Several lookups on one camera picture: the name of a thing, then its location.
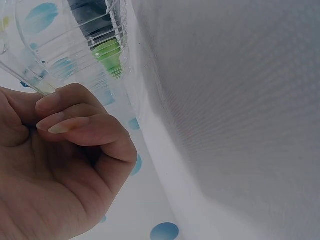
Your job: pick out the person's left hand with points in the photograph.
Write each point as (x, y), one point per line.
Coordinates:
(50, 180)

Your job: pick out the person's left thumb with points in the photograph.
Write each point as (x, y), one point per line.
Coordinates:
(15, 110)

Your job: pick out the person's left fingers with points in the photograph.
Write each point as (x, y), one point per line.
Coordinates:
(100, 135)

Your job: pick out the clear ribbed plastic container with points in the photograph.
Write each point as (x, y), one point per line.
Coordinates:
(57, 50)

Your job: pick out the green rounded object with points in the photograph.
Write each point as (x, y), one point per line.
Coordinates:
(110, 56)

